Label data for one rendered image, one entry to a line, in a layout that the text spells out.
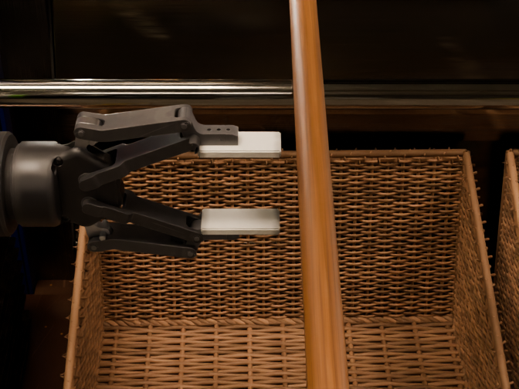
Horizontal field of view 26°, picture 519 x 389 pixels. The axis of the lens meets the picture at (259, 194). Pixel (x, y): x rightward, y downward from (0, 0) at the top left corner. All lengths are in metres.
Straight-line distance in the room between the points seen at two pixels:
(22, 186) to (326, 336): 0.30
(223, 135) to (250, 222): 0.10
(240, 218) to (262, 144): 0.09
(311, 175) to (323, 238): 0.08
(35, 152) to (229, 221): 0.18
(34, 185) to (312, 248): 0.24
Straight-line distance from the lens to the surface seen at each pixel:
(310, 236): 0.91
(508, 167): 1.63
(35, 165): 0.97
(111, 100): 1.16
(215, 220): 1.00
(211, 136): 0.95
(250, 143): 0.95
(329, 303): 0.85
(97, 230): 1.02
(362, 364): 1.66
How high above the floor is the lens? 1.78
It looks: 38 degrees down
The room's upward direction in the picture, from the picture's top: straight up
